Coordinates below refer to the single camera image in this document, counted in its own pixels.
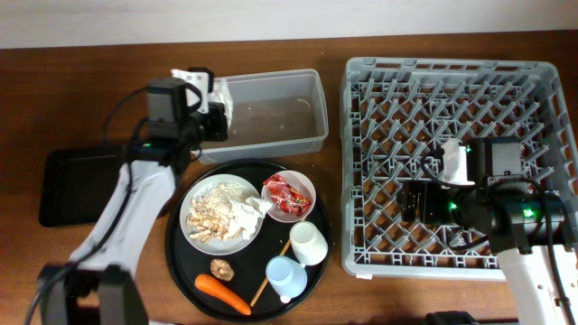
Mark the orange carrot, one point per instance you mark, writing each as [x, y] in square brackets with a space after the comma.
[212, 286]

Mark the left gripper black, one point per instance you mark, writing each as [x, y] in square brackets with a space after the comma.
[213, 131]

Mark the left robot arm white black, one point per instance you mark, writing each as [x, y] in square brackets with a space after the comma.
[97, 284]

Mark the pink bowl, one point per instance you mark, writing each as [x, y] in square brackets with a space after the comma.
[301, 183]

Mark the grey dishwasher rack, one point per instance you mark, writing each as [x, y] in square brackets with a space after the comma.
[395, 111]

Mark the white tissue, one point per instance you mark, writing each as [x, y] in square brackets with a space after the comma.
[223, 95]
[244, 216]

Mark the white cup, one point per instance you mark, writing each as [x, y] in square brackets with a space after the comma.
[308, 243]

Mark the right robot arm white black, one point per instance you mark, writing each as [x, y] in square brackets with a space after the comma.
[530, 230]

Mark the clear plastic waste bin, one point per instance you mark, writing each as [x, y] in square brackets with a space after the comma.
[275, 114]

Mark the grey plate with food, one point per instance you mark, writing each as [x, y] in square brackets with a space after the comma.
[204, 213]

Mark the red snack wrapper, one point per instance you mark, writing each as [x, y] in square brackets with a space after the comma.
[286, 197]

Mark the round black serving tray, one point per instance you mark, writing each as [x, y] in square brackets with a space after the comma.
[185, 261]

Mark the light blue cup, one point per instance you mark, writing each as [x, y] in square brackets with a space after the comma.
[286, 276]

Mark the black rectangular tray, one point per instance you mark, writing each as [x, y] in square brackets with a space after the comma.
[78, 184]

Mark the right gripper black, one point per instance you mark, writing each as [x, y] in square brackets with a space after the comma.
[430, 191]

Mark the small white bottle cap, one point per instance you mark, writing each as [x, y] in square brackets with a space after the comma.
[285, 299]

